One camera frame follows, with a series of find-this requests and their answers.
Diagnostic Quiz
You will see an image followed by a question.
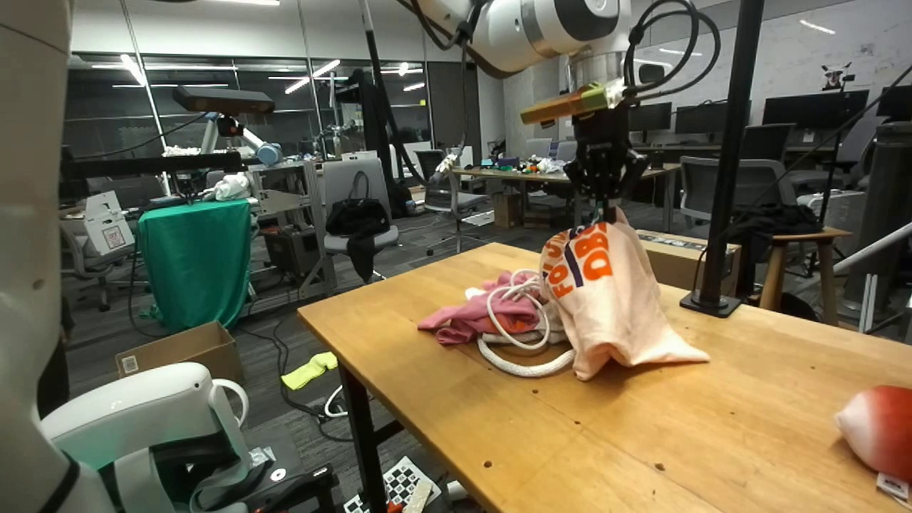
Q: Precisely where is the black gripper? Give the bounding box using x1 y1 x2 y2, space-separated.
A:
564 106 648 229

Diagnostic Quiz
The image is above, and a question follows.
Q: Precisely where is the green draped cloth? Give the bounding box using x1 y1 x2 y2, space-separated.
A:
136 200 250 330

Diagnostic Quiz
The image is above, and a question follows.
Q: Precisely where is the red white plush toy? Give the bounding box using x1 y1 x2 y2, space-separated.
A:
834 385 912 482

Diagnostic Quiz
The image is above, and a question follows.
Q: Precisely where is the white rope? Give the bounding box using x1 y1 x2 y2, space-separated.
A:
461 268 578 382

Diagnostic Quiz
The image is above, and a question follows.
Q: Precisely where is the black vertical pole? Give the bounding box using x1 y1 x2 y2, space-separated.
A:
681 0 765 318

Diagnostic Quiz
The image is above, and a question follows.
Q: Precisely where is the pink cloth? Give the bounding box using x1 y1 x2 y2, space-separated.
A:
420 271 541 344

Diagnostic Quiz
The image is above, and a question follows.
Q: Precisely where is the wooden stool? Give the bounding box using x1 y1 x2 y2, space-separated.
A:
755 224 852 325

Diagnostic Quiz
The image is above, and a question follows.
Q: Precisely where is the small cardboard box on floor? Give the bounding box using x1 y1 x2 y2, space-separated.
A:
113 321 245 382

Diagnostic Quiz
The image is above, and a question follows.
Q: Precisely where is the peach printed shirt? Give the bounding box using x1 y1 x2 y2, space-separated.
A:
541 214 708 380

